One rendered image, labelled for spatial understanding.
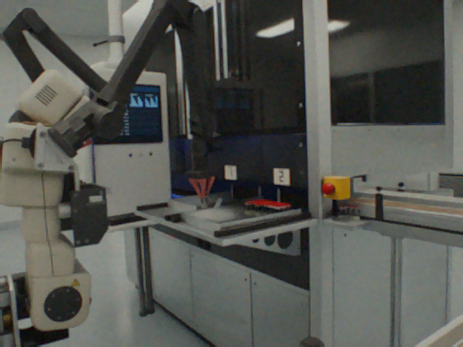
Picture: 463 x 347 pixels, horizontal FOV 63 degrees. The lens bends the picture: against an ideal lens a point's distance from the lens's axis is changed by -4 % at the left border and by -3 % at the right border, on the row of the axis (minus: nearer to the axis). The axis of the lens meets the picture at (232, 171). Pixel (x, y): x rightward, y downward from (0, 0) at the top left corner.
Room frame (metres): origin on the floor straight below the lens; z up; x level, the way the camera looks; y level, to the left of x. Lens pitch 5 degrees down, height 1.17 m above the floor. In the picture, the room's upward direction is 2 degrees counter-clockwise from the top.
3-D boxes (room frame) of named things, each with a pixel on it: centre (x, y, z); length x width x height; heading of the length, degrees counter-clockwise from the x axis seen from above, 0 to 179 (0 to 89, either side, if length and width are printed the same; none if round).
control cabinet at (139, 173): (2.05, 0.58, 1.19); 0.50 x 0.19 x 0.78; 133
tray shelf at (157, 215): (1.52, 0.04, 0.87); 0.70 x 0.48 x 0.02; 35
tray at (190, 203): (1.70, 0.08, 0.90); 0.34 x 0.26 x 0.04; 125
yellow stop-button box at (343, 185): (1.29, -0.35, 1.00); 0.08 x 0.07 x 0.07; 125
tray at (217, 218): (1.36, -0.02, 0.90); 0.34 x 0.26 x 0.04; 124
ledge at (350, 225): (1.30, -0.40, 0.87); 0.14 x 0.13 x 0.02; 125
